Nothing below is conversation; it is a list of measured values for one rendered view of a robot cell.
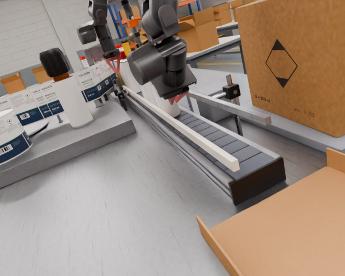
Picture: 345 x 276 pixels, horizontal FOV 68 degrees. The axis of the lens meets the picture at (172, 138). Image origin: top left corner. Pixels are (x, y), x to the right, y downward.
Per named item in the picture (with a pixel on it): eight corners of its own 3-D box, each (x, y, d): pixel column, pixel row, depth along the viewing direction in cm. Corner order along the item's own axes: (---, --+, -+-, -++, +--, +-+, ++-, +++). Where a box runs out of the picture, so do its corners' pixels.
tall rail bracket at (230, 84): (218, 145, 65) (202, 82, 58) (242, 133, 66) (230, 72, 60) (225, 149, 62) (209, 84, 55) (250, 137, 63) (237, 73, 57)
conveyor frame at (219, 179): (112, 88, 191) (109, 82, 189) (126, 83, 193) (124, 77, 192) (235, 206, 44) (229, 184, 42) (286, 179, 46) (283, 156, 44)
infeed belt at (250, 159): (113, 86, 191) (111, 81, 189) (124, 82, 193) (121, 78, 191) (240, 198, 44) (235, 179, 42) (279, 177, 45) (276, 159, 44)
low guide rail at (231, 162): (123, 89, 137) (121, 86, 137) (125, 88, 138) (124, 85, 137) (233, 172, 41) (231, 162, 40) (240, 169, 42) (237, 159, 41)
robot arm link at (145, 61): (171, 1, 49) (155, 13, 57) (119, 24, 46) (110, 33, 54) (195, 59, 53) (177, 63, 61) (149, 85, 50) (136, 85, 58)
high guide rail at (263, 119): (132, 75, 137) (131, 73, 136) (134, 74, 137) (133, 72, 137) (266, 126, 41) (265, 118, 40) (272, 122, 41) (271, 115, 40)
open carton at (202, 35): (173, 56, 298) (164, 23, 283) (206, 43, 317) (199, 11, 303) (194, 54, 263) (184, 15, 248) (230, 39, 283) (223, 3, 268)
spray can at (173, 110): (162, 118, 81) (140, 52, 73) (177, 111, 82) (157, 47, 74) (167, 121, 76) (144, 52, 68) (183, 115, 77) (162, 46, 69)
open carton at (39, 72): (37, 85, 567) (28, 68, 552) (36, 84, 608) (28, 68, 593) (58, 77, 583) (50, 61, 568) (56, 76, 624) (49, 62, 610)
